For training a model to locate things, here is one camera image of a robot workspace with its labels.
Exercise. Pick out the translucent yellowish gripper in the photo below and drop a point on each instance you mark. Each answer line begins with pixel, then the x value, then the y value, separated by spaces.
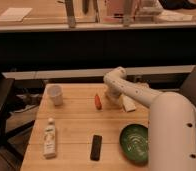
pixel 114 101

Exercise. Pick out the white sponge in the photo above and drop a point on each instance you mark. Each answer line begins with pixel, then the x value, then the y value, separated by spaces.
pixel 128 104

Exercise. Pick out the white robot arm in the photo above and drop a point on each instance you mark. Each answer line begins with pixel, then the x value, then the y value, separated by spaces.
pixel 171 122

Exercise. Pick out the orange carrot toy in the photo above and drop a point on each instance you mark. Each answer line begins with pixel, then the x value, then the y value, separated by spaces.
pixel 98 103

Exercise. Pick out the green plate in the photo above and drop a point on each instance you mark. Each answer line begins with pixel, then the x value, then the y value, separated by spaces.
pixel 134 143

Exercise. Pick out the black rectangular remote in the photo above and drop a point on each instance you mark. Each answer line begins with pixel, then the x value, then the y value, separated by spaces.
pixel 96 148

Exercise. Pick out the white lotion bottle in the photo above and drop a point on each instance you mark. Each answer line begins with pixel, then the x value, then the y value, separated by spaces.
pixel 50 139

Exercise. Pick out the black office chair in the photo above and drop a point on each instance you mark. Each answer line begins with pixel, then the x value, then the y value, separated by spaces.
pixel 9 102

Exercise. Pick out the white paper sheet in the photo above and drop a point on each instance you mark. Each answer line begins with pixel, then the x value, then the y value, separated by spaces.
pixel 14 14

